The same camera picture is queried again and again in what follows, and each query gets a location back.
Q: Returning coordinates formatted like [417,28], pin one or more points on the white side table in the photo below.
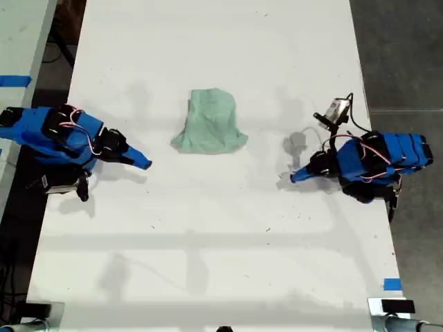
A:
[17,41]

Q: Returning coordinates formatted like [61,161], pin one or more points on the long blue tape strip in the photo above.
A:
[15,80]

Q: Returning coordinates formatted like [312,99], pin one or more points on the black round object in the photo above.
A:
[224,329]

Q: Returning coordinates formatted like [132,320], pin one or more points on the black camera box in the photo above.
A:
[60,183]
[337,110]

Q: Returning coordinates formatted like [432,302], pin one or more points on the pale green T-shirt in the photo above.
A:
[211,124]

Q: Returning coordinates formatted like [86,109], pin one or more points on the short blue tape strip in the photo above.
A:
[392,284]

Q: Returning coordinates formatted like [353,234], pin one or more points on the grey metal pipe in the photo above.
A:
[20,326]
[405,325]

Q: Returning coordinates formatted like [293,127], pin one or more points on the small black box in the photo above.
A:
[38,309]
[398,306]

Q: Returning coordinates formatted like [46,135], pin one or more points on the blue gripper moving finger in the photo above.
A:
[304,177]
[133,162]

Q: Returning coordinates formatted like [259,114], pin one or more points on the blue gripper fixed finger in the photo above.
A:
[138,155]
[300,172]

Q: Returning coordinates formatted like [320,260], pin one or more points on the black camera stalk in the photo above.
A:
[330,133]
[83,188]

